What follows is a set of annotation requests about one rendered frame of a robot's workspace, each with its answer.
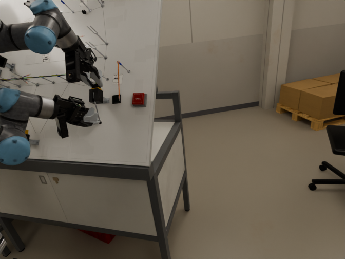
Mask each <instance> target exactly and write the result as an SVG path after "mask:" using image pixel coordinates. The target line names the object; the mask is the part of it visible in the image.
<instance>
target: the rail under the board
mask: <svg viewBox="0 0 345 259"><path fill-rule="evenodd" d="M0 169H10V170H22V171H34V172H46V173H59V174H71V175H83V176H95V177H107V178H119V179H132V180H144V181H151V179H152V177H153V175H154V166H153V162H152V161H151V164H150V166H139V165H123V164H107V163H91V162H76V161H60V160H44V159H29V158H28V159H27V160H26V161H24V162H23V163H21V164H18V165H5V164H3V163H1V162H0Z"/></svg>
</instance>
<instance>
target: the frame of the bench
mask: <svg viewBox="0 0 345 259"><path fill-rule="evenodd" d="M154 122H175V120H160V119H154ZM180 129H181V134H182V144H183V155H184V166H185V171H184V174H183V177H182V180H181V183H180V186H179V189H178V192H177V196H176V199H175V202H174V205H173V207H172V211H171V214H170V217H169V220H168V223H167V226H165V220H164V214H163V208H162V202H161V195H160V189H159V183H158V175H159V173H160V170H161V168H162V166H163V164H164V162H165V160H166V158H167V156H168V154H169V152H170V150H171V148H172V145H173V143H174V141H175V139H176V137H177V135H178V133H179V131H180ZM153 166H154V175H153V177H152V179H151V181H147V186H148V191H149V197H150V202H151V207H152V212H153V216H154V221H155V226H156V232H157V236H153V235H146V234H140V233H132V232H126V231H119V230H113V229H106V228H99V227H92V226H86V225H79V224H72V223H66V222H61V221H55V220H48V219H41V218H35V217H28V216H21V215H14V214H8V213H1V212H0V224H1V226H2V227H3V229H4V230H5V232H6V234H7V235H8V237H9V238H10V240H11V242H12V243H13V245H14V247H15V248H16V250H17V251H19V252H22V251H23V250H24V249H25V245H24V243H23V242H22V240H21V238H20V237H19V235H18V233H17V232H16V230H15V228H14V226H13V225H12V223H11V221H10V220H9V218H11V219H18V220H24V221H31V222H35V223H41V224H48V225H54V226H61V227H67V228H74V229H80V230H86V231H92V232H99V233H106V234H112V235H118V236H124V237H131V238H138V239H144V240H148V241H154V242H159V247H160V252H161V258H162V259H171V257H170V250H169V244H168V238H167V236H168V233H169V230H170V226H171V223H172V220H173V217H174V214H175V210H176V207H177V204H178V200H179V197H180V194H181V191H183V200H184V210H185V211H189V210H190V202H189V191H188V180H187V169H186V158H185V147H184V136H183V125H182V120H181V122H175V123H174V125H173V126H172V128H171V130H170V132H169V134H168V135H167V137H166V139H165V141H164V143H163V144H162V146H161V148H160V150H159V151H158V153H157V155H156V157H155V159H154V160H153Z"/></svg>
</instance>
